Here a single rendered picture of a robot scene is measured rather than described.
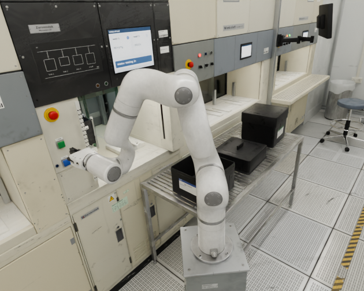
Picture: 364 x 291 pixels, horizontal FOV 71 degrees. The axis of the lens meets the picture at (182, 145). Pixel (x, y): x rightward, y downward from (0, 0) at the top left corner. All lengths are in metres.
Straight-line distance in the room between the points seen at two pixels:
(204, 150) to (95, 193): 0.83
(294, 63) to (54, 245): 3.85
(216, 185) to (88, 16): 0.96
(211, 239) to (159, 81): 0.69
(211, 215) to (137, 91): 0.56
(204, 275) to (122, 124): 0.70
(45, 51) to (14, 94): 0.22
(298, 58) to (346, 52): 1.21
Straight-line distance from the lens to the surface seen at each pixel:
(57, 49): 1.31
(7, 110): 1.25
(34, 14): 1.28
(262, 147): 1.89
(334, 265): 2.39
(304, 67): 4.33
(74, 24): 1.35
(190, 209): 1.46
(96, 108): 2.48
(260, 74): 2.91
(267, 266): 2.23
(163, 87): 0.79
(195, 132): 0.88
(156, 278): 2.14
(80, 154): 1.16
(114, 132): 0.92
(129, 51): 1.50
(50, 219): 1.50
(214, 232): 1.13
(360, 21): 5.30
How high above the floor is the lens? 1.71
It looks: 26 degrees down
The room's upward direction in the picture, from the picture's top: 4 degrees counter-clockwise
